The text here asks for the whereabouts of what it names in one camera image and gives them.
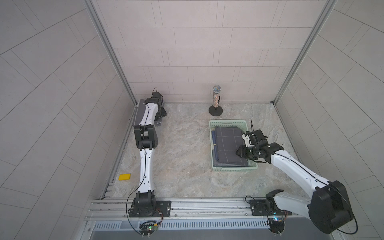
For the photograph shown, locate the yellow sponge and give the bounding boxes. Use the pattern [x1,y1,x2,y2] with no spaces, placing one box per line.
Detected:
[118,174,131,181]

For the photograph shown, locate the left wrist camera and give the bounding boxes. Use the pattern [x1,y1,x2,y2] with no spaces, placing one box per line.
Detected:
[152,92,164,104]

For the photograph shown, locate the left circuit board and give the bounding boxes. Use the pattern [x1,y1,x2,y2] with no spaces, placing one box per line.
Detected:
[139,221,160,237]

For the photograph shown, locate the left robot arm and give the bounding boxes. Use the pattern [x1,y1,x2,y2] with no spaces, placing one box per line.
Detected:
[127,89,167,217]

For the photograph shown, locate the microphone on black stand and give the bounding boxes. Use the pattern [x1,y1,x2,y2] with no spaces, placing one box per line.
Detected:
[209,85,223,117]

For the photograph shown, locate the dark grey checked pillowcase front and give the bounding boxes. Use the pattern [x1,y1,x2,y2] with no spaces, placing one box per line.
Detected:
[213,127,249,168]

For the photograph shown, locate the blue pillowcase with stripes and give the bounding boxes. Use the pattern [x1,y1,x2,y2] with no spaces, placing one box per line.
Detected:
[211,130,217,166]

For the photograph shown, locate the circuit board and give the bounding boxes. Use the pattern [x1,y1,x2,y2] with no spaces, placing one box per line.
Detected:
[139,221,160,237]
[268,216,285,235]

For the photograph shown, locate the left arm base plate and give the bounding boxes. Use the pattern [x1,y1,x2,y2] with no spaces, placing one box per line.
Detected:
[128,201,172,218]

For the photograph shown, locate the green plastic basket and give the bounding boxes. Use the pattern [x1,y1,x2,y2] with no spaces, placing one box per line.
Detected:
[209,120,258,171]

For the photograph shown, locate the plain grey folded pillowcase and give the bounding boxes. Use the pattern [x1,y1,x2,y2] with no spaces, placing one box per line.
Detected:
[133,98,162,126]

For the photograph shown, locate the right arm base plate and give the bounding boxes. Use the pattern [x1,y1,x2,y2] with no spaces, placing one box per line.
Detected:
[248,199,293,217]

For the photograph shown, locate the right circuit board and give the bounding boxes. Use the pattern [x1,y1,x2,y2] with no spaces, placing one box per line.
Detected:
[268,216,285,235]

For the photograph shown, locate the aluminium rail frame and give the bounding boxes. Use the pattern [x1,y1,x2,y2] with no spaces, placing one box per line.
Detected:
[83,196,337,223]

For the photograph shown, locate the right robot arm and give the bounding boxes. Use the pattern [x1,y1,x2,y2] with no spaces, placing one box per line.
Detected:
[236,130,357,234]

